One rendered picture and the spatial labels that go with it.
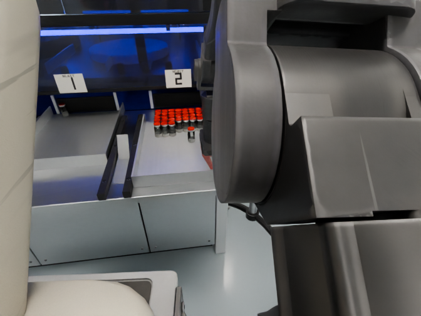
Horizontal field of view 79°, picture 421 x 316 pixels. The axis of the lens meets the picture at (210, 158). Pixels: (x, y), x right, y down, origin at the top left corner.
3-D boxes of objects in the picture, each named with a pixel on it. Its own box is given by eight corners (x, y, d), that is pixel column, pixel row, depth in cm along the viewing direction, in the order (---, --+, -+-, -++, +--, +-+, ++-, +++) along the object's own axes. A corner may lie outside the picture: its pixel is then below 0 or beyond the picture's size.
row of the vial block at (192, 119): (155, 131, 84) (153, 118, 81) (209, 127, 85) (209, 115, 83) (155, 134, 82) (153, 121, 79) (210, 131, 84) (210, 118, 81)
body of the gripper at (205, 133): (225, 133, 64) (225, 106, 60) (233, 155, 55) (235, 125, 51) (199, 135, 63) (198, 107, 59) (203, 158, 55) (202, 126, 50)
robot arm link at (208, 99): (202, 94, 49) (231, 93, 50) (200, 83, 55) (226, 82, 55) (203, 126, 53) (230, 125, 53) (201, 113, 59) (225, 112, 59)
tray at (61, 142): (52, 115, 94) (49, 106, 92) (124, 110, 97) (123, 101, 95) (5, 172, 66) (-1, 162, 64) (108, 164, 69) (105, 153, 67)
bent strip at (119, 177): (121, 152, 74) (116, 134, 71) (131, 151, 74) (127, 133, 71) (111, 184, 63) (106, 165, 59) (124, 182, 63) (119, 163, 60)
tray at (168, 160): (145, 122, 89) (143, 113, 87) (218, 118, 92) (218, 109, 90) (133, 187, 62) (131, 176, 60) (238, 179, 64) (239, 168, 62)
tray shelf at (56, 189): (40, 120, 94) (38, 115, 93) (225, 109, 102) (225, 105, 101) (-48, 221, 56) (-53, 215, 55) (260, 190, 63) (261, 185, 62)
